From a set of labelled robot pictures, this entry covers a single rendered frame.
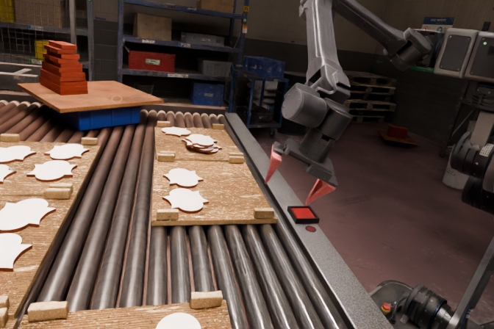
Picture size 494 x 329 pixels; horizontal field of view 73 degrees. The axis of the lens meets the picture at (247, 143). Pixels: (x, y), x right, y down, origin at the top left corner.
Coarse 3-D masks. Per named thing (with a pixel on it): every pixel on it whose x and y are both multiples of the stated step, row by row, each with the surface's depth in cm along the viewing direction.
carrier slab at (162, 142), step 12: (156, 132) 154; (192, 132) 161; (204, 132) 163; (216, 132) 166; (156, 144) 140; (168, 144) 142; (180, 144) 144; (216, 144) 150; (228, 144) 152; (156, 156) 130; (180, 156) 131; (192, 156) 133; (204, 156) 134; (216, 156) 136; (228, 156) 138
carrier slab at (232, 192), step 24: (168, 168) 120; (192, 168) 122; (216, 168) 125; (240, 168) 128; (168, 192) 103; (216, 192) 107; (240, 192) 109; (192, 216) 93; (216, 216) 94; (240, 216) 96
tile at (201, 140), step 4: (192, 136) 144; (196, 136) 144; (200, 136) 145; (204, 136) 146; (208, 136) 146; (188, 140) 140; (192, 140) 138; (196, 140) 139; (200, 140) 140; (204, 140) 140; (208, 140) 141; (212, 140) 142; (216, 140) 142; (192, 144) 136; (196, 144) 137; (200, 144) 136; (204, 144) 136; (208, 144) 137; (212, 144) 138
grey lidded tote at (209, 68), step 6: (198, 60) 539; (204, 60) 525; (210, 60) 522; (216, 60) 537; (222, 60) 548; (198, 66) 543; (204, 66) 524; (210, 66) 528; (216, 66) 532; (222, 66) 536; (228, 66) 541; (198, 72) 548; (204, 72) 528; (210, 72) 532; (216, 72) 536; (222, 72) 540; (228, 72) 545
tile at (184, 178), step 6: (180, 168) 118; (168, 174) 113; (174, 174) 114; (180, 174) 114; (186, 174) 115; (192, 174) 115; (168, 180) 111; (174, 180) 109; (180, 180) 110; (186, 180) 110; (192, 180) 111; (198, 180) 112; (180, 186) 107; (186, 186) 107; (192, 186) 108
